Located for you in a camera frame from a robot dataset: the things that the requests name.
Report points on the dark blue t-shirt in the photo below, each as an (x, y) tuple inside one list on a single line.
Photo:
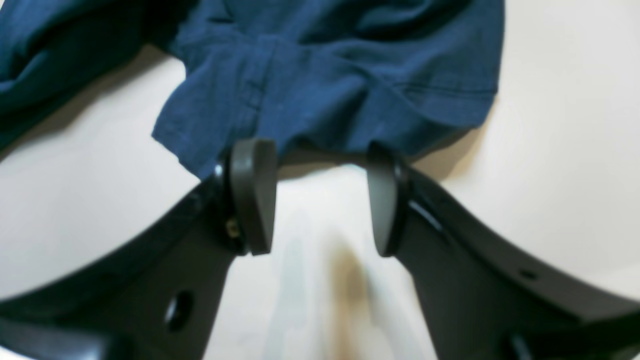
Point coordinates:
[(327, 75)]

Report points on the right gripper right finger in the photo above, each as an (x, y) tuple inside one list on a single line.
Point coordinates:
[(482, 297)]

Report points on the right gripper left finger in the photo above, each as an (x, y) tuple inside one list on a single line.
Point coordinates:
[(157, 296)]

